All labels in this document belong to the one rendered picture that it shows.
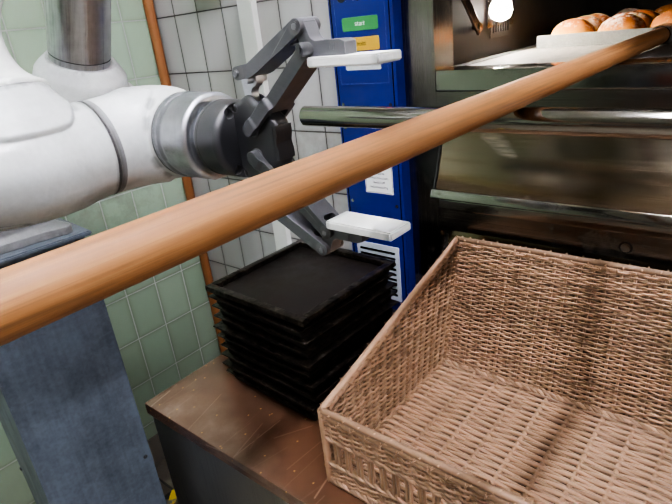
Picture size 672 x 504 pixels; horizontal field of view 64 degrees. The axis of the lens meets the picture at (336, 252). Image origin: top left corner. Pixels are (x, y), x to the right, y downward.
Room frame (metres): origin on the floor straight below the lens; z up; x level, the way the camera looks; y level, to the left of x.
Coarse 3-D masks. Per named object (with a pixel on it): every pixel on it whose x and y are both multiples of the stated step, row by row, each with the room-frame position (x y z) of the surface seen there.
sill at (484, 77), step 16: (512, 64) 1.04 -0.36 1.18; (528, 64) 1.01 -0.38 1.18; (544, 64) 0.98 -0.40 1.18; (624, 64) 0.87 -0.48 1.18; (640, 64) 0.85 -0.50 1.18; (656, 64) 0.84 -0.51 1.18; (448, 80) 1.07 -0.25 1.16; (464, 80) 1.05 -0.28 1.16; (480, 80) 1.03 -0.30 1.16; (496, 80) 1.01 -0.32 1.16; (512, 80) 0.99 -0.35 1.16; (592, 80) 0.90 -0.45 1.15; (608, 80) 0.88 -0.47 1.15; (624, 80) 0.87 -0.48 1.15; (640, 80) 0.85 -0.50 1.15; (656, 80) 0.84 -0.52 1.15
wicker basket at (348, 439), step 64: (448, 256) 0.99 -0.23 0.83; (512, 256) 0.94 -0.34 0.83; (576, 256) 0.87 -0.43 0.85; (448, 320) 0.99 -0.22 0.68; (512, 320) 0.91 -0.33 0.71; (576, 320) 0.84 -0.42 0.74; (640, 320) 0.78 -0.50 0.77; (384, 384) 0.81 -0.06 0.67; (448, 384) 0.90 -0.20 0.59; (512, 384) 0.87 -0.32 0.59; (576, 384) 0.80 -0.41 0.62; (640, 384) 0.74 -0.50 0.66; (384, 448) 0.60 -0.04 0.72; (448, 448) 0.72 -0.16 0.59; (512, 448) 0.70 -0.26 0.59; (576, 448) 0.69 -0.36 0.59; (640, 448) 0.67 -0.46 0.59
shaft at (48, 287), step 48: (624, 48) 0.86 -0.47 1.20; (480, 96) 0.52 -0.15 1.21; (528, 96) 0.58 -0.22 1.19; (384, 144) 0.39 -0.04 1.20; (432, 144) 0.44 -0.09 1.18; (240, 192) 0.30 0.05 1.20; (288, 192) 0.32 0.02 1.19; (336, 192) 0.36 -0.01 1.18; (96, 240) 0.24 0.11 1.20; (144, 240) 0.25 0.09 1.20; (192, 240) 0.26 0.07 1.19; (0, 288) 0.20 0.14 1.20; (48, 288) 0.21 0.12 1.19; (96, 288) 0.22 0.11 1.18; (0, 336) 0.19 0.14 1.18
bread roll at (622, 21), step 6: (612, 18) 1.25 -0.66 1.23; (618, 18) 1.24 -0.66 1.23; (624, 18) 1.23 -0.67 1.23; (630, 18) 1.23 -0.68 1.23; (636, 18) 1.22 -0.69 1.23; (606, 24) 1.25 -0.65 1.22; (612, 24) 1.24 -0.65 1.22; (618, 24) 1.23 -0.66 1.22; (624, 24) 1.22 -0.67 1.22; (630, 24) 1.22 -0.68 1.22; (636, 24) 1.21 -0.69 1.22; (642, 24) 1.21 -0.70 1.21; (600, 30) 1.26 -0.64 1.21; (606, 30) 1.25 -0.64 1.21
